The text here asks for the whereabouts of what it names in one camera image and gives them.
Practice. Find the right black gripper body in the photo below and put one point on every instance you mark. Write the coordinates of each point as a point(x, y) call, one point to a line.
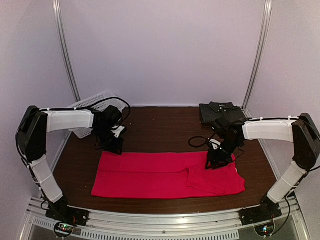
point(222, 157)

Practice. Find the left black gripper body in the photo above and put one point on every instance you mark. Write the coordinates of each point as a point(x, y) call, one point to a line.
point(106, 142)

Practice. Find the black pinstriped shirt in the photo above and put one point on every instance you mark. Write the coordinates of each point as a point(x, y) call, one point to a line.
point(215, 110)

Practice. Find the red garment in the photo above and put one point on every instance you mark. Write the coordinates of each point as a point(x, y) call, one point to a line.
point(165, 175)

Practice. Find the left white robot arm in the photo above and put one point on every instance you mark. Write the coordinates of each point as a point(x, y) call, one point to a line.
point(31, 138)

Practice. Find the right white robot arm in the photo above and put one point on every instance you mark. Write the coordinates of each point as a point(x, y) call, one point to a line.
point(291, 145)

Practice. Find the white plastic laundry basket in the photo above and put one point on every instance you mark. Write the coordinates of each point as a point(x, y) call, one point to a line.
point(85, 132)

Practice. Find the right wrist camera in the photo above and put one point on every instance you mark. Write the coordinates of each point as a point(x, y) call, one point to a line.
point(223, 129)

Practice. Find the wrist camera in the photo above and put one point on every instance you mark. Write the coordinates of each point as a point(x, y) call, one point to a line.
point(223, 129)
point(111, 121)

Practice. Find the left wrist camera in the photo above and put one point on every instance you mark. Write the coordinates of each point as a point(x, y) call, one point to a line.
point(111, 121)

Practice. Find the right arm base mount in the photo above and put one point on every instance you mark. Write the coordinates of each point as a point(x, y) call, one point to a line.
point(262, 217)

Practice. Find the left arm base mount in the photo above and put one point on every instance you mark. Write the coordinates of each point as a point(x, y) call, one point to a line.
point(67, 217)

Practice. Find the left aluminium corner post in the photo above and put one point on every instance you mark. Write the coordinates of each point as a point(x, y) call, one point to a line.
point(64, 49)

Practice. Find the aluminium corner post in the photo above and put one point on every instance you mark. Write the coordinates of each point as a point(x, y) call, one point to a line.
point(64, 49)
point(264, 31)

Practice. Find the right aluminium corner post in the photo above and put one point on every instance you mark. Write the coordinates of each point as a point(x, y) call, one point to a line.
point(264, 31)

